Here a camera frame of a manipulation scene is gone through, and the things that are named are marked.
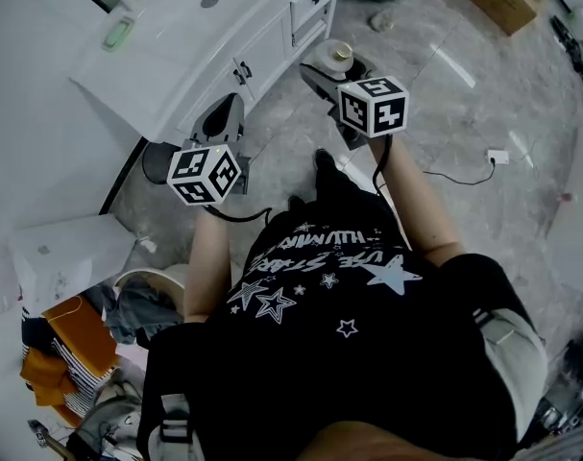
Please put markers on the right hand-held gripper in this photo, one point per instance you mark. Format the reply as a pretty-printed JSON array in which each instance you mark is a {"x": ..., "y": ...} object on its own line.
[{"x": 373, "y": 108}]

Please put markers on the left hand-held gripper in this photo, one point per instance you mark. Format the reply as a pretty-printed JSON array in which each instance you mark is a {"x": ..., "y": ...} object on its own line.
[{"x": 202, "y": 176}]

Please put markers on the white bottle with gold cap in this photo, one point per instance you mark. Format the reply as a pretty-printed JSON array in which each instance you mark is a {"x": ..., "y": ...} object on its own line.
[{"x": 333, "y": 55}]

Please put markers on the person's left forearm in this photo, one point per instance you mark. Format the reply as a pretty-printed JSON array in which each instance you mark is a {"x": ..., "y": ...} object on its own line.
[{"x": 207, "y": 262}]

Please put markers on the person's right forearm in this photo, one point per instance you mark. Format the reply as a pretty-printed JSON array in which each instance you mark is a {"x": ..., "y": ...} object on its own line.
[{"x": 416, "y": 200}]

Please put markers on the white sink counter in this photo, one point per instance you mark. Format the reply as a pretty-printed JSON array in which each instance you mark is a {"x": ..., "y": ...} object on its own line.
[{"x": 176, "y": 31}]

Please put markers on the grey rag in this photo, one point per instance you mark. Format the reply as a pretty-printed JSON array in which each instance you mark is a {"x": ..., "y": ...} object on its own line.
[{"x": 382, "y": 21}]

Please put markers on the black round bin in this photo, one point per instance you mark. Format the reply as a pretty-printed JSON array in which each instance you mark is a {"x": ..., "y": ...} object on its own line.
[{"x": 157, "y": 163}]

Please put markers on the white vanity cabinet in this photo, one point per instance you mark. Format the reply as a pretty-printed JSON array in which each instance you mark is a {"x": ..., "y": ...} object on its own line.
[{"x": 267, "y": 51}]

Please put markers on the person's black shoe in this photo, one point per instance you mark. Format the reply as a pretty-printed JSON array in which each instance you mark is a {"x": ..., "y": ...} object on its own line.
[{"x": 323, "y": 158}]

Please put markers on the person's black trouser leg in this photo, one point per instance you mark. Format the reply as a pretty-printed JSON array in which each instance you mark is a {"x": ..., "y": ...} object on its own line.
[{"x": 341, "y": 185}]

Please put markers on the round grey drain cap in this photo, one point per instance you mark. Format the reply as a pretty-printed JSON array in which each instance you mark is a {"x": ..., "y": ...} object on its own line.
[{"x": 209, "y": 1}]

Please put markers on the green soap dish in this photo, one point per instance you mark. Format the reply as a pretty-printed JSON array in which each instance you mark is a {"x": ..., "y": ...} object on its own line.
[{"x": 118, "y": 34}]

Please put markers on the crumpled white paper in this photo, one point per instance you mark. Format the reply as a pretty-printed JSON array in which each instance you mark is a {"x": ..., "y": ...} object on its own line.
[{"x": 148, "y": 245}]

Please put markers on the white round basin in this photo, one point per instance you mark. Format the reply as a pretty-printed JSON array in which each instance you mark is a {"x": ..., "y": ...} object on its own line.
[{"x": 168, "y": 276}]

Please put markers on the white paper box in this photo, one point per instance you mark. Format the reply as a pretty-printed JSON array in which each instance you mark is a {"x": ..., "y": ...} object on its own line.
[{"x": 70, "y": 257}]

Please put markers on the grey cloth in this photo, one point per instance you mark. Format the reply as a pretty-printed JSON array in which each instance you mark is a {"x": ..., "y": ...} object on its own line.
[{"x": 137, "y": 312}]

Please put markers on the black tool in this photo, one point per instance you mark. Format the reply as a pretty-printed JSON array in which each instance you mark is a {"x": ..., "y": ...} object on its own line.
[{"x": 569, "y": 48}]

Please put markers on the person's black star-print shirt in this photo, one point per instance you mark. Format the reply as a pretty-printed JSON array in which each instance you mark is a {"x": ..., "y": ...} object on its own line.
[{"x": 329, "y": 353}]

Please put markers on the orange cloth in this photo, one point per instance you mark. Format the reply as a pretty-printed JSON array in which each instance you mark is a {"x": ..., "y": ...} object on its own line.
[{"x": 43, "y": 377}]

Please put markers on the hammer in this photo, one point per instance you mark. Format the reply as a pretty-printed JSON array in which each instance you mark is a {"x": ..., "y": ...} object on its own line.
[{"x": 46, "y": 437}]

